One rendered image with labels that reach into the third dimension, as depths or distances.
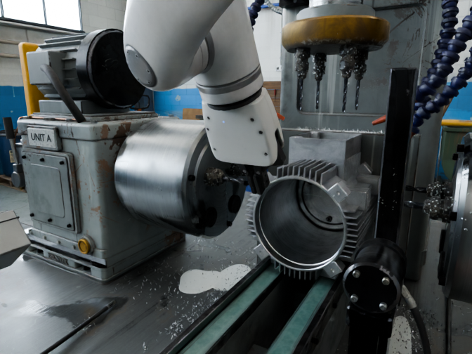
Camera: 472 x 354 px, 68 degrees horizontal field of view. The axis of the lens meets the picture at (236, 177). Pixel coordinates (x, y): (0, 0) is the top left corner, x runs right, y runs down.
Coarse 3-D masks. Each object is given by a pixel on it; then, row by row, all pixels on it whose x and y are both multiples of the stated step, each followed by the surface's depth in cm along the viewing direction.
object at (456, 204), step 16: (464, 144) 48; (464, 160) 46; (464, 176) 44; (432, 192) 58; (448, 192) 57; (464, 192) 43; (416, 208) 52; (432, 208) 49; (448, 208) 48; (464, 208) 43; (448, 224) 53; (464, 224) 43; (448, 240) 47; (464, 240) 43; (448, 256) 47; (464, 256) 43; (448, 272) 46; (464, 272) 44; (448, 288) 47; (464, 288) 46
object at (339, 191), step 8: (360, 168) 67; (368, 168) 66; (272, 176) 59; (336, 184) 52; (344, 184) 53; (336, 192) 52; (344, 192) 51; (336, 200) 52; (256, 248) 61; (264, 256) 61; (336, 264) 54; (328, 272) 55; (336, 272) 54
